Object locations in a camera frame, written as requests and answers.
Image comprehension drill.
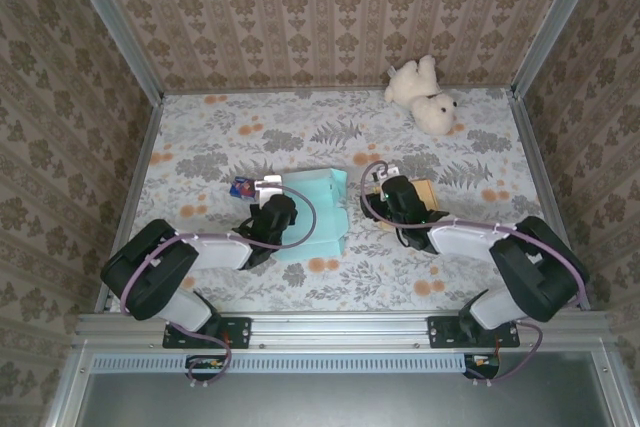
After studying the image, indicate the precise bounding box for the aluminium side rail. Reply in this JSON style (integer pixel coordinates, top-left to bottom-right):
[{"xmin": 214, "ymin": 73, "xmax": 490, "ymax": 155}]
[
  {"xmin": 509, "ymin": 91, "xmax": 592, "ymax": 312},
  {"xmin": 94, "ymin": 96, "xmax": 165, "ymax": 314}
]

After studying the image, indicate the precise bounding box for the aluminium frame post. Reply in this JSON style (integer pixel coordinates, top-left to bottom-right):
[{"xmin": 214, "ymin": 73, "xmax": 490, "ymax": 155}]
[
  {"xmin": 58, "ymin": 0, "xmax": 165, "ymax": 104},
  {"xmin": 510, "ymin": 0, "xmax": 611, "ymax": 98}
]

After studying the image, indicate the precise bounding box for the black cable connector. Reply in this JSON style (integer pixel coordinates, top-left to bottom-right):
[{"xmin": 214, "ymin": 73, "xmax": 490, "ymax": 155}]
[
  {"xmin": 463, "ymin": 352, "xmax": 501, "ymax": 381},
  {"xmin": 185, "ymin": 354, "xmax": 227, "ymax": 382}
]

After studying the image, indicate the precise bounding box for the floral table cover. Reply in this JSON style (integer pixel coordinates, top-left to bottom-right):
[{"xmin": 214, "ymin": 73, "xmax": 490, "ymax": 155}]
[{"xmin": 107, "ymin": 88, "xmax": 576, "ymax": 314}]

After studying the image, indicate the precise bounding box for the small blue card box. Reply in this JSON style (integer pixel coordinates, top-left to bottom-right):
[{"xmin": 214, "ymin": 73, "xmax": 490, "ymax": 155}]
[{"xmin": 228, "ymin": 175, "xmax": 258, "ymax": 202}]

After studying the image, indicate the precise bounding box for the white plush bear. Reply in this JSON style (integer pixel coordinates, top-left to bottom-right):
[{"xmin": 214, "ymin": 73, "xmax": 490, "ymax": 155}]
[{"xmin": 383, "ymin": 54, "xmax": 461, "ymax": 137}]

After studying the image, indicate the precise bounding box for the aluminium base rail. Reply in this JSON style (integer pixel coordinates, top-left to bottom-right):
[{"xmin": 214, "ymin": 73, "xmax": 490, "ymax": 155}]
[{"xmin": 74, "ymin": 311, "xmax": 612, "ymax": 350}]

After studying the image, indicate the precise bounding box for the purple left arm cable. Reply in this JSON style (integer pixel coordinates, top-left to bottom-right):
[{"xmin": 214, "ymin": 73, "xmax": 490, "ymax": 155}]
[{"xmin": 119, "ymin": 185, "xmax": 318, "ymax": 391}]

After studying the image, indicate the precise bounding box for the grey slotted cable duct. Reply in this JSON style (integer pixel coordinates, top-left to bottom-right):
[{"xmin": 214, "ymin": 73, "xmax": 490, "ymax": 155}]
[{"xmin": 91, "ymin": 352, "xmax": 471, "ymax": 375}]

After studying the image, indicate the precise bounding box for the grey metal sheet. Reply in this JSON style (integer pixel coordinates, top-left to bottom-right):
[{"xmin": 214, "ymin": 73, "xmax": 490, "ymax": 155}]
[{"xmin": 74, "ymin": 371, "xmax": 617, "ymax": 427}]

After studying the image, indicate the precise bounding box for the teal paper box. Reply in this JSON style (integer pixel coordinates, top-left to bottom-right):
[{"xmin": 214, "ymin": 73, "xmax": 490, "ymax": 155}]
[{"xmin": 272, "ymin": 168, "xmax": 350, "ymax": 264}]

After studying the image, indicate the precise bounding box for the orange paper box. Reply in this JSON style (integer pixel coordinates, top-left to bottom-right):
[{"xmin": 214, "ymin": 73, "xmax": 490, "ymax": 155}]
[{"xmin": 369, "ymin": 177, "xmax": 437, "ymax": 234}]

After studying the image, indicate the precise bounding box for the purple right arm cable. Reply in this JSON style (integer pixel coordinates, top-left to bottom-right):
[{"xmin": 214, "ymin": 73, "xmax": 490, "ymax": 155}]
[{"xmin": 359, "ymin": 160, "xmax": 590, "ymax": 388}]

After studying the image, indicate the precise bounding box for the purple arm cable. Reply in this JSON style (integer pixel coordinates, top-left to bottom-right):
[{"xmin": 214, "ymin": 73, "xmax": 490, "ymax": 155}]
[
  {"xmin": 359, "ymin": 160, "xmax": 590, "ymax": 388},
  {"xmin": 119, "ymin": 185, "xmax": 318, "ymax": 391}
]

